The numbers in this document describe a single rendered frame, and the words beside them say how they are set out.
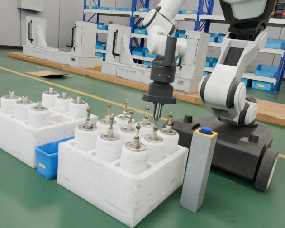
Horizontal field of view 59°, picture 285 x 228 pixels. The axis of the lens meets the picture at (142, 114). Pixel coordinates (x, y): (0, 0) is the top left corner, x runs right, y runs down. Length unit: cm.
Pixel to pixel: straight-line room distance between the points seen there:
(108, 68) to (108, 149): 290
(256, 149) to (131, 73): 248
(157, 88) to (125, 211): 43
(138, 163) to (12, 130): 69
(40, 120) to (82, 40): 314
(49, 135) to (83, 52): 316
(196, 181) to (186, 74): 225
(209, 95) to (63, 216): 77
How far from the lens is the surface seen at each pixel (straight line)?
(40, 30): 544
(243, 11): 126
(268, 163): 126
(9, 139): 137
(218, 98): 118
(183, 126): 138
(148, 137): 98
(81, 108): 136
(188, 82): 305
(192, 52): 309
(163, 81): 88
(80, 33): 429
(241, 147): 129
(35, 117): 122
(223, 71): 122
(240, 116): 149
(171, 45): 85
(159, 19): 112
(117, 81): 355
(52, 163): 113
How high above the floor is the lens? 60
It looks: 16 degrees down
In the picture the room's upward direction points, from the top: 7 degrees clockwise
